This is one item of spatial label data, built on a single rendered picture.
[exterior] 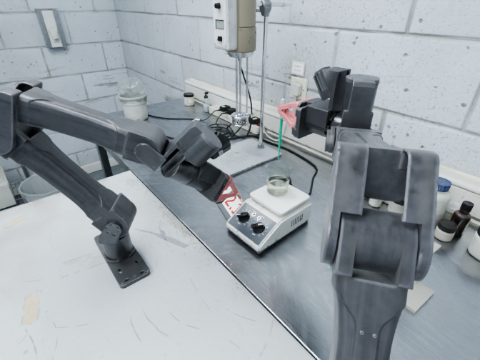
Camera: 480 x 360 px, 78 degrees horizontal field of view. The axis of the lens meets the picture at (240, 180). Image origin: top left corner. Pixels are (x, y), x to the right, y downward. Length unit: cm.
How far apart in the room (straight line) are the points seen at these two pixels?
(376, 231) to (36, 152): 57
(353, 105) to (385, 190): 24
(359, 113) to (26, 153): 60
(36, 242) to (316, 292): 71
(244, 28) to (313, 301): 77
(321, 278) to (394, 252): 43
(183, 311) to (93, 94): 254
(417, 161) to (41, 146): 60
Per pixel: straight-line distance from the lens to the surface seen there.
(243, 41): 100
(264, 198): 78
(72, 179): 66
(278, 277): 71
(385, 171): 34
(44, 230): 97
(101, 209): 67
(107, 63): 299
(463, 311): 79
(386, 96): 109
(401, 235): 31
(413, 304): 74
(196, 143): 56
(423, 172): 32
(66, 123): 61
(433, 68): 103
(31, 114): 62
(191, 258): 75
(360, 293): 31
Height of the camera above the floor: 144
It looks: 32 degrees down
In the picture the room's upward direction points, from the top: straight up
